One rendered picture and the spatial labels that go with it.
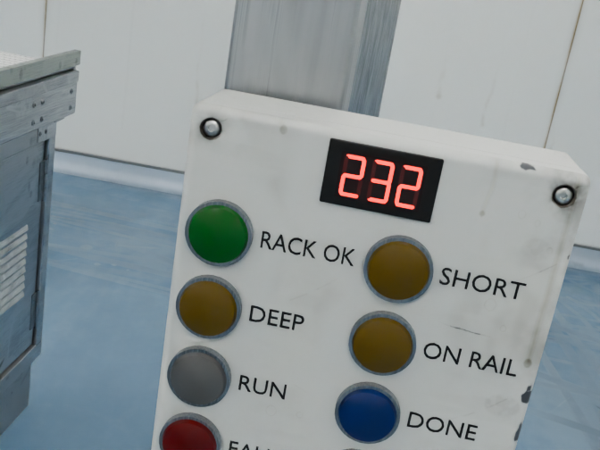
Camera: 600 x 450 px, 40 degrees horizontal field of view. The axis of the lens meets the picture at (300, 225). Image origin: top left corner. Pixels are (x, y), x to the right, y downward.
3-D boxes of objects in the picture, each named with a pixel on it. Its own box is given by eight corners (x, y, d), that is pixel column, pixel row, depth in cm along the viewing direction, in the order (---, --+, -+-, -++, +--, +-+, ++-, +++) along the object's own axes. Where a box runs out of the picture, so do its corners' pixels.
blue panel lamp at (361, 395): (390, 452, 38) (403, 399, 37) (331, 438, 38) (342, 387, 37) (391, 442, 39) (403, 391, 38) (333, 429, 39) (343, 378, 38)
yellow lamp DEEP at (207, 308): (231, 345, 38) (239, 290, 37) (172, 333, 38) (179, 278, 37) (235, 338, 38) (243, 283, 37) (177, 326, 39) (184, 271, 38)
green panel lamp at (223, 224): (242, 272, 36) (251, 213, 36) (181, 260, 37) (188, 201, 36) (245, 266, 37) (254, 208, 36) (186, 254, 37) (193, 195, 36)
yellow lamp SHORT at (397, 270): (423, 310, 36) (437, 250, 35) (360, 296, 36) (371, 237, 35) (423, 303, 36) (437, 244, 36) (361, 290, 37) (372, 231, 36)
